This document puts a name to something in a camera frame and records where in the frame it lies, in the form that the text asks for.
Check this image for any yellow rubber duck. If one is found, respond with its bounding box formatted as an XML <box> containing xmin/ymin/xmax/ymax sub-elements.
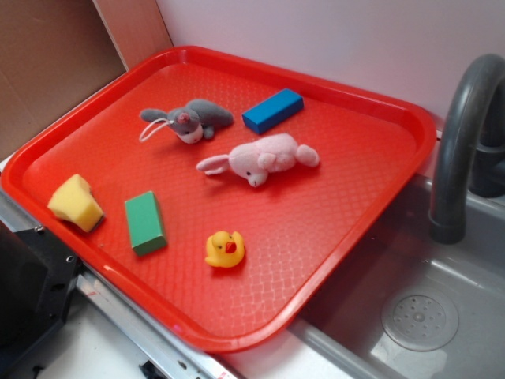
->
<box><xmin>204</xmin><ymin>231</ymin><xmax>245</xmax><ymax>268</ymax></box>

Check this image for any red plastic tray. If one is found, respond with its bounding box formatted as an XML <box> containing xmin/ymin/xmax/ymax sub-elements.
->
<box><xmin>2</xmin><ymin>47</ymin><xmax>436</xmax><ymax>352</ymax></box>

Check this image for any pink plush bunny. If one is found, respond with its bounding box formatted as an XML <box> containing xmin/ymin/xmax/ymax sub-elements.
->
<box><xmin>196</xmin><ymin>133</ymin><xmax>320</xmax><ymax>188</ymax></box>

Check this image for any grey plush bunny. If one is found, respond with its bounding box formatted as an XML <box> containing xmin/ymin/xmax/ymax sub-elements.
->
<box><xmin>139</xmin><ymin>99</ymin><xmax>234</xmax><ymax>144</ymax></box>

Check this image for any blue wooden block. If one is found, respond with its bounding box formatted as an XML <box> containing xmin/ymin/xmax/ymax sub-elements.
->
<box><xmin>242</xmin><ymin>88</ymin><xmax>305</xmax><ymax>134</ymax></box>

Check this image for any green wooden block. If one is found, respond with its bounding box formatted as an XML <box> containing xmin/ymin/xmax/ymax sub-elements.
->
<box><xmin>125</xmin><ymin>191</ymin><xmax>167</xmax><ymax>257</ymax></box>

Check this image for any yellow sponge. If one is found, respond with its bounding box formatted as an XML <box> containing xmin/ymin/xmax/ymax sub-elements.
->
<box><xmin>47</xmin><ymin>174</ymin><xmax>104</xmax><ymax>232</ymax></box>

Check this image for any grey toy sink basin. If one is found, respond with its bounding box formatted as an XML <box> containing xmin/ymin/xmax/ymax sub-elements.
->
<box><xmin>290</xmin><ymin>177</ymin><xmax>504</xmax><ymax>378</ymax></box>

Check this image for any grey toy faucet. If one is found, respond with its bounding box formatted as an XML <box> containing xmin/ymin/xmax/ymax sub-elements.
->
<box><xmin>428</xmin><ymin>54</ymin><xmax>504</xmax><ymax>244</ymax></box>

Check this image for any brown cardboard panel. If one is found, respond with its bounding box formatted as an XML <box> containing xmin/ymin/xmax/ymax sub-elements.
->
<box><xmin>1</xmin><ymin>1</ymin><xmax>173</xmax><ymax>159</ymax></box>

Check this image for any metal rail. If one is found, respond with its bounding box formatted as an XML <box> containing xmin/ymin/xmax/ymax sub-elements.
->
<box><xmin>0</xmin><ymin>189</ymin><xmax>245</xmax><ymax>379</ymax></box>

